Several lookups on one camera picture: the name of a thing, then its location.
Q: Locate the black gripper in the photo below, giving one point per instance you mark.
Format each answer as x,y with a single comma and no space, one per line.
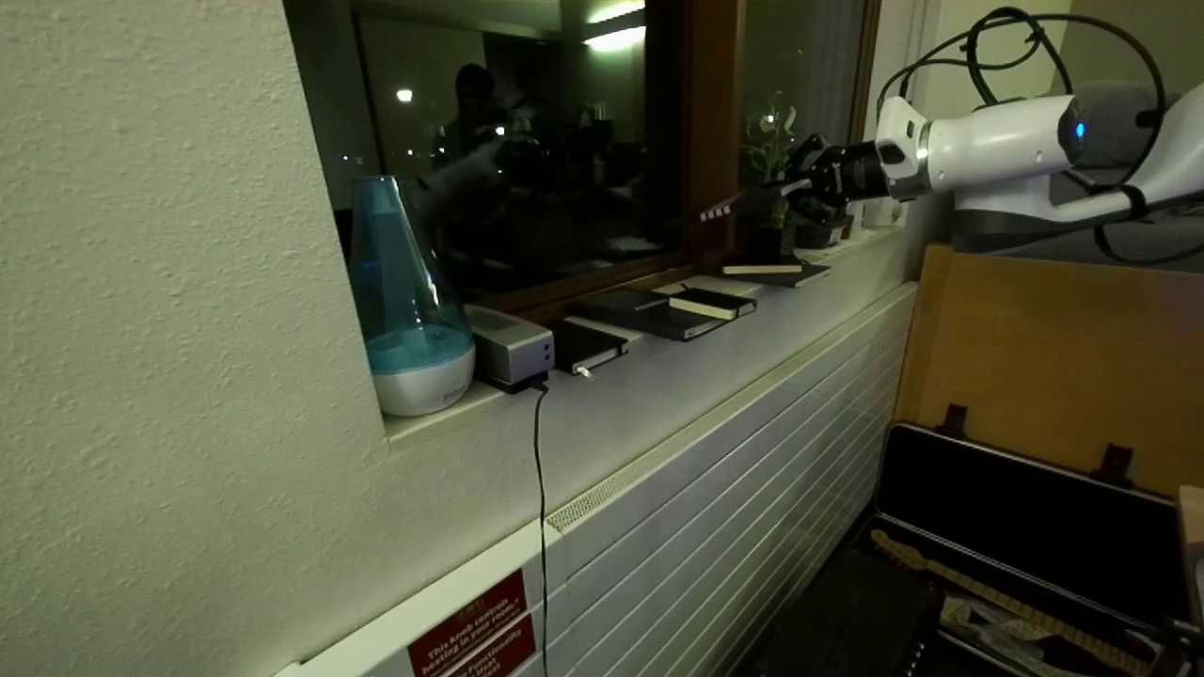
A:
821,184

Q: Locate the black keyboard-like device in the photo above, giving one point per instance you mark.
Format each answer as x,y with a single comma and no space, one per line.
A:
648,315

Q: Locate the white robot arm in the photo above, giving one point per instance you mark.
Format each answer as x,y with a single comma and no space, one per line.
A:
1000,158

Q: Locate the far black flat book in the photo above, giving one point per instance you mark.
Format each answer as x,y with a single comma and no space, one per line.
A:
773,271

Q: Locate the black book white edges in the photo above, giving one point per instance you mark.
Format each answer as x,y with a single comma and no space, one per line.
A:
708,301

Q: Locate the wooden panel board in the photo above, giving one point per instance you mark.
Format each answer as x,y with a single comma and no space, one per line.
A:
1062,362

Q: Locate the black notebook on sill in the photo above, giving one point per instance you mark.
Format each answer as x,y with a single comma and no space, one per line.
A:
583,347

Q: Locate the white slatted radiator cover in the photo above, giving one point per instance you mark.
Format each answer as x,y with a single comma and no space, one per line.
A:
672,503

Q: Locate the small grey box device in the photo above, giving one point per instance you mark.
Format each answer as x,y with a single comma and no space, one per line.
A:
509,347

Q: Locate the black open guitar case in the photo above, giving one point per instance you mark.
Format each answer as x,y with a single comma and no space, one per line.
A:
974,561

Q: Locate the blue glass humidifier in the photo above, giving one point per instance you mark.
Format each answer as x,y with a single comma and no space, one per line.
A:
415,334

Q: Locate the red warning sticker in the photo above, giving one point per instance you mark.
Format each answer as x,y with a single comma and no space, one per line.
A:
486,636

